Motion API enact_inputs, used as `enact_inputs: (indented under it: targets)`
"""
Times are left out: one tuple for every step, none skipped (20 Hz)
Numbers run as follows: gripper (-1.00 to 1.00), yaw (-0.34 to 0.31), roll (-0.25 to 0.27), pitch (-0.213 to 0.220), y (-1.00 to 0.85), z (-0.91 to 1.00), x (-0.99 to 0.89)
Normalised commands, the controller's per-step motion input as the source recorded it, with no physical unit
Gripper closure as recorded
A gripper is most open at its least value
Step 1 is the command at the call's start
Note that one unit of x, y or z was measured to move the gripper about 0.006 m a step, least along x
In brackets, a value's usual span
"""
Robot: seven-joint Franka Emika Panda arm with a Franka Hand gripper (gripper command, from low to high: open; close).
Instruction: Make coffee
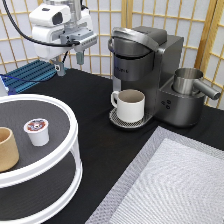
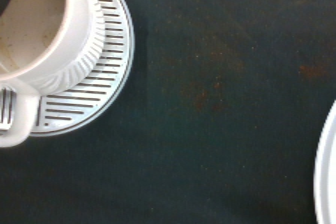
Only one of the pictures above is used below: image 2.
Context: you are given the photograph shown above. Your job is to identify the grey pod coffee machine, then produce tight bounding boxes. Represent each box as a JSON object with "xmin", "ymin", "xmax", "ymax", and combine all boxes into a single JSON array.
[{"xmin": 0, "ymin": 0, "xmax": 133, "ymax": 137}]

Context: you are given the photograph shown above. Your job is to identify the white ceramic mug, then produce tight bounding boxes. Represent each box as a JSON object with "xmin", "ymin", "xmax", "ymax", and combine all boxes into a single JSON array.
[{"xmin": 0, "ymin": 0, "xmax": 105, "ymax": 147}]

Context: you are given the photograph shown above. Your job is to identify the white two-tier round shelf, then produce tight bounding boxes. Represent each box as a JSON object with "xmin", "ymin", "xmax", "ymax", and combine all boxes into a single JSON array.
[{"xmin": 313, "ymin": 101, "xmax": 336, "ymax": 224}]

